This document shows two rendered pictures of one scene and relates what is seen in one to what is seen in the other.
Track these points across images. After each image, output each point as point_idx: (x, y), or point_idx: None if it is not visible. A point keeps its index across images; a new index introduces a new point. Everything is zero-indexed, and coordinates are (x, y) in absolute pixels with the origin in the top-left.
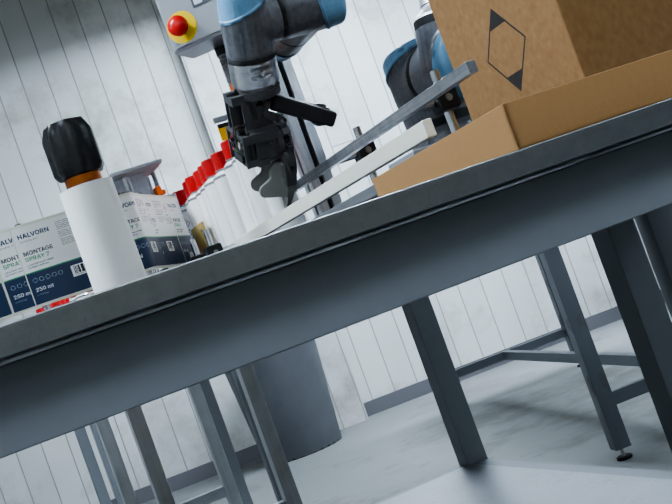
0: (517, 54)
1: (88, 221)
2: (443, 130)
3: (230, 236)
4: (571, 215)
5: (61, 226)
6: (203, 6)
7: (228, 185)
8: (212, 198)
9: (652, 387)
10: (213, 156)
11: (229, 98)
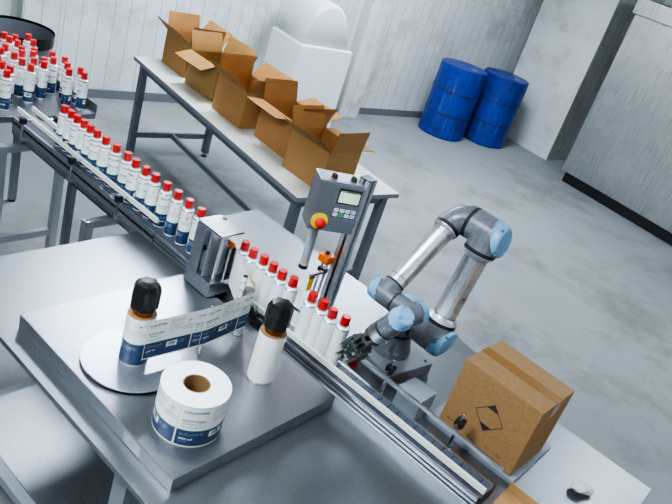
0: (493, 425)
1: (272, 354)
2: (403, 342)
3: None
4: None
5: (226, 308)
6: (335, 218)
7: (292, 296)
8: (276, 290)
9: None
10: (293, 280)
11: (366, 342)
